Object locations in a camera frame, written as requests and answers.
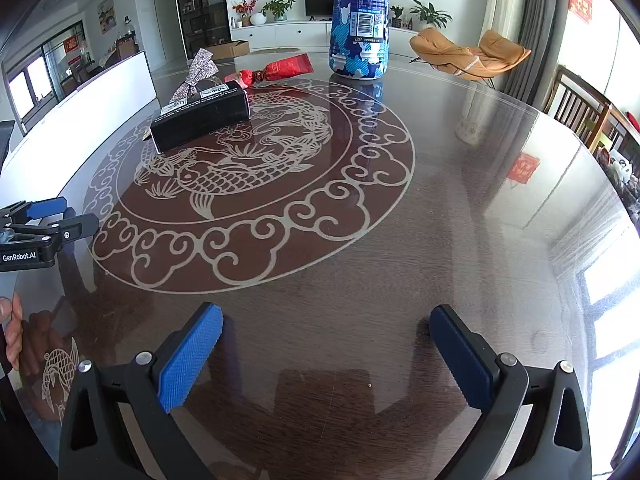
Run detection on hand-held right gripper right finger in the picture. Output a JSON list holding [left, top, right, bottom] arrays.
[[429, 304, 593, 480]]

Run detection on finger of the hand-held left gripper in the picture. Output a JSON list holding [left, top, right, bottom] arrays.
[[12, 213, 100, 251], [0, 197, 68, 227]]

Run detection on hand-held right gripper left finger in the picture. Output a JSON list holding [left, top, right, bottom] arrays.
[[59, 302, 224, 480]]

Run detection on dark patterned glass desktop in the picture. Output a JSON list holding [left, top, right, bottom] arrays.
[[10, 52, 636, 480]]

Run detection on person's left hand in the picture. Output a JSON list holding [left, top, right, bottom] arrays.
[[0, 292, 24, 372]]

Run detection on black printed box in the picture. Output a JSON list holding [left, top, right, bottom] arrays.
[[150, 81, 252, 155]]

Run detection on glitter bow hair claw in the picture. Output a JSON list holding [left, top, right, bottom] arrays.
[[170, 47, 221, 103]]

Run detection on red round candy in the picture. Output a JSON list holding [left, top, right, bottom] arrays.
[[224, 69, 257, 91]]

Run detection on cardboard box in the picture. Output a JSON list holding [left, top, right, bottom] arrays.
[[206, 40, 251, 61]]

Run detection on cluttered side table items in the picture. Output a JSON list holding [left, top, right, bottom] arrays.
[[600, 147, 640, 221]]

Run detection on dark display cabinet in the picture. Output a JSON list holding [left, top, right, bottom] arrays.
[[172, 0, 232, 58]]

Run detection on red foil packet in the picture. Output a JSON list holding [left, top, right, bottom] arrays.
[[262, 53, 315, 82]]

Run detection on wooden slatted chair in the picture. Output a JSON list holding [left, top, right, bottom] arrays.
[[542, 65, 613, 143], [595, 110, 640, 161]]

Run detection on red flower arrangement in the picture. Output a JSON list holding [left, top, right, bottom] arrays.
[[232, 0, 258, 27]]

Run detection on white television cabinet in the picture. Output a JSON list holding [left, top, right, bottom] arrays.
[[230, 19, 426, 51]]

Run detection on green potted plant white pot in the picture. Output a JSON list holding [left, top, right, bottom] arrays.
[[262, 0, 296, 22]]

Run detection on orange lounge chair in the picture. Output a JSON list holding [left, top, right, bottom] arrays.
[[409, 27, 532, 81]]

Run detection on blue camouflage bottle white cap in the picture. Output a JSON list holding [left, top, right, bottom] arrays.
[[327, 0, 393, 81]]

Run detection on grey curtain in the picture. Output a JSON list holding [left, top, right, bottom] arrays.
[[500, 0, 571, 106]]

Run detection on large leafy potted plant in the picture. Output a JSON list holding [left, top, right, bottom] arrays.
[[410, 0, 452, 30]]

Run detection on framed wall painting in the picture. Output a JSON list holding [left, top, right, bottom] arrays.
[[97, 0, 117, 35]]

